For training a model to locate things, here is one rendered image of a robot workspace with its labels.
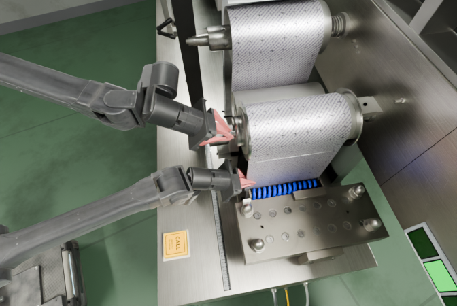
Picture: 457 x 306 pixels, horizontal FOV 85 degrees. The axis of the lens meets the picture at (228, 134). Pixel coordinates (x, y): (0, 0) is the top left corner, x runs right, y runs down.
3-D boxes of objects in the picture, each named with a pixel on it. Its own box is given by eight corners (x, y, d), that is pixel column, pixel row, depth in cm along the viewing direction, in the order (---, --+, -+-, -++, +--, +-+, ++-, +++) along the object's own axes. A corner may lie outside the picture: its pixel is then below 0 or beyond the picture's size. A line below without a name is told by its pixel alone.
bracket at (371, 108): (349, 102, 62) (351, 96, 60) (370, 99, 62) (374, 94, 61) (358, 117, 59) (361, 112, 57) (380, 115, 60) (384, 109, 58)
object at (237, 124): (230, 115, 63) (234, 117, 56) (238, 114, 63) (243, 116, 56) (234, 143, 64) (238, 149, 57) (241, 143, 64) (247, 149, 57)
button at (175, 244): (164, 235, 80) (163, 233, 78) (186, 231, 80) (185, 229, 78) (165, 259, 76) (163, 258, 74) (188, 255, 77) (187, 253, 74)
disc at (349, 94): (322, 108, 72) (344, 75, 59) (324, 108, 72) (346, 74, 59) (340, 155, 66) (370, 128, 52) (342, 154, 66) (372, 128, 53)
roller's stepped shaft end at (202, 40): (186, 43, 68) (184, 32, 65) (208, 41, 69) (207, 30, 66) (187, 50, 66) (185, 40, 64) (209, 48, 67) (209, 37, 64)
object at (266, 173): (244, 189, 77) (248, 162, 61) (316, 177, 79) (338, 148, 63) (244, 191, 76) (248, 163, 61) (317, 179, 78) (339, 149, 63)
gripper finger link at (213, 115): (224, 157, 58) (190, 147, 52) (220, 132, 62) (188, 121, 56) (244, 143, 54) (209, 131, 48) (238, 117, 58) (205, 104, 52)
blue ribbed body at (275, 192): (249, 191, 77) (249, 187, 74) (315, 181, 79) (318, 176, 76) (251, 202, 75) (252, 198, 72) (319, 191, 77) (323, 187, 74)
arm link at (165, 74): (117, 128, 50) (101, 105, 43) (126, 81, 55) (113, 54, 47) (177, 130, 51) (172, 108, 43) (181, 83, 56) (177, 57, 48)
